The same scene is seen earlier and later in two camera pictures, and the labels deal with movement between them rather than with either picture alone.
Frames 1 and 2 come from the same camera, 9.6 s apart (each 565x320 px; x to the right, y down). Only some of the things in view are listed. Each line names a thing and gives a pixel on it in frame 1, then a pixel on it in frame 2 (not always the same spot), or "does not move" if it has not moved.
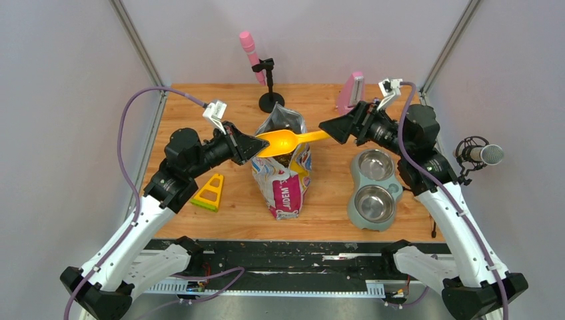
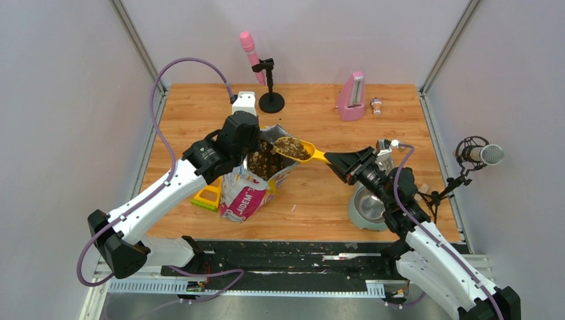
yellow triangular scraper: [209, 195] does not move
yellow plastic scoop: [284, 142] → [298, 150]
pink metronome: [352, 92] does not move
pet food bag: [284, 180] → [248, 191]
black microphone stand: [268, 101] does not move
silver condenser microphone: [475, 152] does not move
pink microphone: [248, 45] does not move
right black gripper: [358, 119] → [362, 159]
